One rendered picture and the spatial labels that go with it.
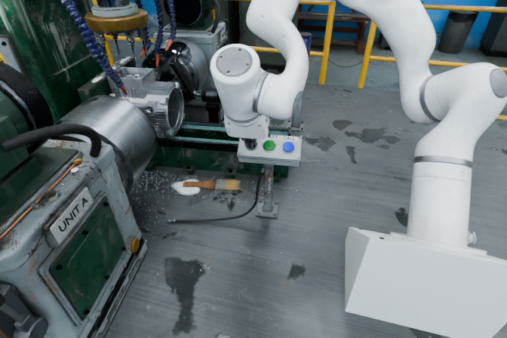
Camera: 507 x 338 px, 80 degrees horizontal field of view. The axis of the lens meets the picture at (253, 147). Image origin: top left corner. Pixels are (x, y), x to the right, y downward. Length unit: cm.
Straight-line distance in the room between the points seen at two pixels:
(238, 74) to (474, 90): 52
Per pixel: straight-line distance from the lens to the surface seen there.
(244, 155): 80
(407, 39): 82
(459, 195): 80
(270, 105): 52
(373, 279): 72
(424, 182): 80
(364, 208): 106
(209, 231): 95
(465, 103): 80
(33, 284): 63
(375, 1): 83
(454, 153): 81
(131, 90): 111
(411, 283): 73
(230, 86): 50
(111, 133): 81
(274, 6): 61
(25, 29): 107
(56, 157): 70
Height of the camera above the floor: 152
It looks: 35 degrees down
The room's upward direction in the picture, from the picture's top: straight up
